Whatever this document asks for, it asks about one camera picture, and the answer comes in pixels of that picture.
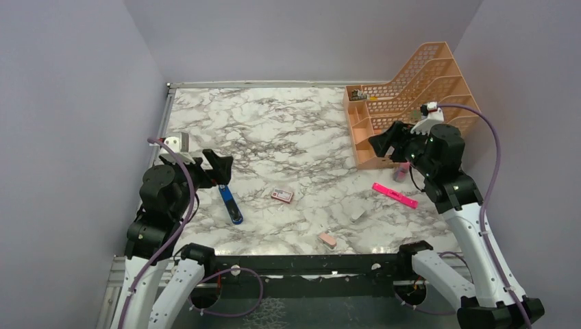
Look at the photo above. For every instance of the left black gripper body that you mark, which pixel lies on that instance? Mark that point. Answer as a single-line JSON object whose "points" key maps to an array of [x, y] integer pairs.
{"points": [[198, 175]]}

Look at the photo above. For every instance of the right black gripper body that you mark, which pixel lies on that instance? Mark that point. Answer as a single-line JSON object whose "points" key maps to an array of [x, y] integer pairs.
{"points": [[411, 147]]}

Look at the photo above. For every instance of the blue stapler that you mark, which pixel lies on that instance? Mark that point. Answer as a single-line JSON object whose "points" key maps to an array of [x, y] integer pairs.
{"points": [[230, 204]]}

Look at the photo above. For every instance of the red white staple box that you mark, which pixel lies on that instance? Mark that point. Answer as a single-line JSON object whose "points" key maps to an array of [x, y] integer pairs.
{"points": [[282, 195]]}

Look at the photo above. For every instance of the pink eraser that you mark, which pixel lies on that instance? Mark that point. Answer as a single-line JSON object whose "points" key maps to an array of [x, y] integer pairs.
{"points": [[328, 240]]}

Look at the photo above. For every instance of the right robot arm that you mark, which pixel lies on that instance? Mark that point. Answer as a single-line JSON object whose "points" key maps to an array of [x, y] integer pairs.
{"points": [[492, 298]]}

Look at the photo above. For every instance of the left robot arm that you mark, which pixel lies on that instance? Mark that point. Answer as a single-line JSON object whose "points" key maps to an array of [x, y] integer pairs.
{"points": [[168, 196]]}

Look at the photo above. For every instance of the pink capped pen tube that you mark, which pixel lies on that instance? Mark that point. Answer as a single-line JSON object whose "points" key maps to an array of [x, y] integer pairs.
{"points": [[401, 172]]}

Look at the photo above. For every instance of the pink highlighter marker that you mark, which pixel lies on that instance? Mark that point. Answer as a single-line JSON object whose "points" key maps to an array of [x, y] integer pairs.
{"points": [[397, 196]]}

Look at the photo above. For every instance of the white eraser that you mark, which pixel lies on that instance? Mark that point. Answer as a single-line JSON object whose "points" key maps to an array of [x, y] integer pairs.
{"points": [[357, 215]]}

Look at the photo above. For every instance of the orange desk organizer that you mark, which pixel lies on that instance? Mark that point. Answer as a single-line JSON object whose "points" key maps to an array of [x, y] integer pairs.
{"points": [[431, 74]]}

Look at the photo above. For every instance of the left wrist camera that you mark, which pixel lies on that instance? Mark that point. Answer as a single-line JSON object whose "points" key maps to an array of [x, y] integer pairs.
{"points": [[179, 143]]}

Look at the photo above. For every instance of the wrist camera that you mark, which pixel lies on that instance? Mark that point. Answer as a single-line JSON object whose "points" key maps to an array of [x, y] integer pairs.
{"points": [[432, 115], [179, 143]]}

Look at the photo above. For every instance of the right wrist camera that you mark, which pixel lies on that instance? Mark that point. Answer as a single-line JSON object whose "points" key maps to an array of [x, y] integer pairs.
{"points": [[432, 115]]}

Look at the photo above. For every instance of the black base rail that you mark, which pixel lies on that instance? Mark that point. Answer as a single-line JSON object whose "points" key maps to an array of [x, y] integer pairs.
{"points": [[307, 276]]}

